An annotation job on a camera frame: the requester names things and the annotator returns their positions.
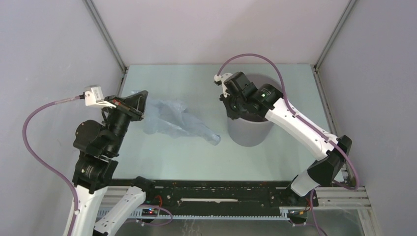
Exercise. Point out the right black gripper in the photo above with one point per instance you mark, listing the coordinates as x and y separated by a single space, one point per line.
231 114

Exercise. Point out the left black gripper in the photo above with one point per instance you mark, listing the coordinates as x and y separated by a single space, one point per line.
134 104

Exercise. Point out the grey round trash bin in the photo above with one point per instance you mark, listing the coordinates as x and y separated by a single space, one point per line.
251 130

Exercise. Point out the light blue plastic trash bag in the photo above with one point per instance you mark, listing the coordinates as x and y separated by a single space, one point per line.
172 118

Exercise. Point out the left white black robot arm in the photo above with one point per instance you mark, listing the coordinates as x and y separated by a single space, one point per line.
98 144

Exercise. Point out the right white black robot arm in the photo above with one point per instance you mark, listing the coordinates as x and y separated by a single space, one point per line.
242 97

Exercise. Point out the left aluminium corner profile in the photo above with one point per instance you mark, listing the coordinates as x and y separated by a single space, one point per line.
95 15

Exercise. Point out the aluminium corner profile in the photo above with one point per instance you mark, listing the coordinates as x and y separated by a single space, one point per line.
337 29
95 15

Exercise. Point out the small electronics board with leds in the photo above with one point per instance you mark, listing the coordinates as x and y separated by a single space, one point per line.
149 212

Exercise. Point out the right aluminium corner profile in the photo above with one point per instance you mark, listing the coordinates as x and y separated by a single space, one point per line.
337 29

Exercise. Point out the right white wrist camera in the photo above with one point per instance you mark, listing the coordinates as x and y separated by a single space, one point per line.
220 79

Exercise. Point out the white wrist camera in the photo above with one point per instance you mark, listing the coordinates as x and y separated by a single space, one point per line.
94 97
220 79

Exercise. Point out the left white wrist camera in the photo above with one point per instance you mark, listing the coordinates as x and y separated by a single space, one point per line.
94 97

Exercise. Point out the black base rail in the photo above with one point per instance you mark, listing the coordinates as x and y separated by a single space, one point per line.
244 200

